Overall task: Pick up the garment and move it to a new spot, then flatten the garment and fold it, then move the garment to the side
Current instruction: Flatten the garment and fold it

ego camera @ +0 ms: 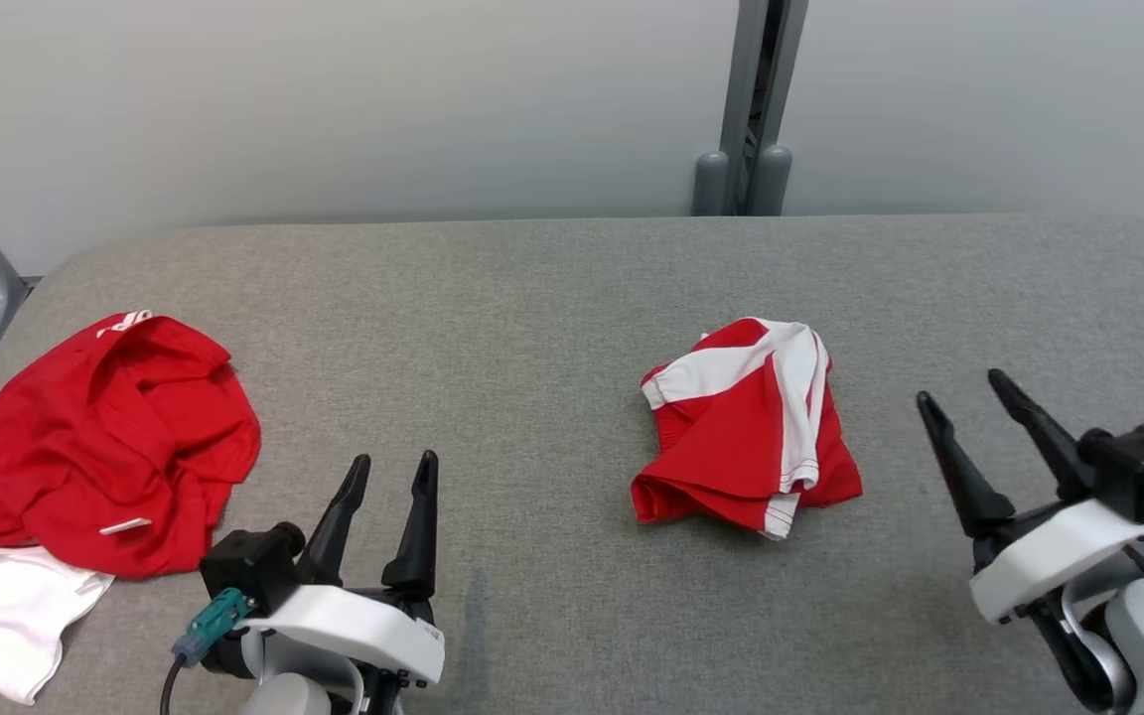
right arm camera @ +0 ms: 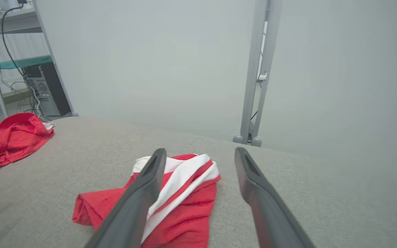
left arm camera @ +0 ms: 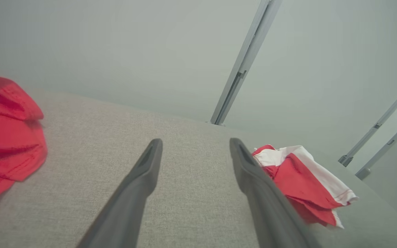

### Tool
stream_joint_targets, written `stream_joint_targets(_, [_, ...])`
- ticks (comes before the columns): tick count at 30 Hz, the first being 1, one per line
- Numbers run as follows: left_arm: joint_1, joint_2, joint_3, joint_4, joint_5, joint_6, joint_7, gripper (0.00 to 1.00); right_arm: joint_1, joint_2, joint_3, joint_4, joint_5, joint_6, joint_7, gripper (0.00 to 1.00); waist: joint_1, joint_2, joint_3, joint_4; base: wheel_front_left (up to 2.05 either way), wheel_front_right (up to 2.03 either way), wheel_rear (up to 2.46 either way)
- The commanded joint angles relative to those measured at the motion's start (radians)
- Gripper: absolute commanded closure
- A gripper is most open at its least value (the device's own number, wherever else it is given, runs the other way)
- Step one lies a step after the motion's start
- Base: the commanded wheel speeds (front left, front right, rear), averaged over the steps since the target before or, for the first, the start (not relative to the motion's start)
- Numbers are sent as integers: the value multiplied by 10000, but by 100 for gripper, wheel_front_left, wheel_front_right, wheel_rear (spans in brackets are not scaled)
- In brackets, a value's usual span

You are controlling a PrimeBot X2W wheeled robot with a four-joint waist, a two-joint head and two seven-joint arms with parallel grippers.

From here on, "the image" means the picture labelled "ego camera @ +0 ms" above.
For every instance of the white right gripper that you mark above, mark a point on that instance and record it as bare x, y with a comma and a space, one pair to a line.
1059, 556

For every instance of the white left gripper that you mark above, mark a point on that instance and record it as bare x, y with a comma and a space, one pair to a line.
354, 626

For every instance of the red shorts with white trim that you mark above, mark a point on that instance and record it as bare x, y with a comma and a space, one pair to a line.
731, 447

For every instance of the red jersey with white sleeves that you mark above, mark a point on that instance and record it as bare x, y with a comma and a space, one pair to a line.
115, 437

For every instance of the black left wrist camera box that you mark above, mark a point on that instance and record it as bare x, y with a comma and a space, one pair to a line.
249, 566

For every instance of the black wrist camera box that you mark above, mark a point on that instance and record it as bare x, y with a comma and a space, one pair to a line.
1138, 467
249, 566

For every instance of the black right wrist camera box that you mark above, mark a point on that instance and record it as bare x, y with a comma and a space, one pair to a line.
1138, 467

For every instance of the grey metal partition post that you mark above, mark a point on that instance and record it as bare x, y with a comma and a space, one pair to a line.
746, 99

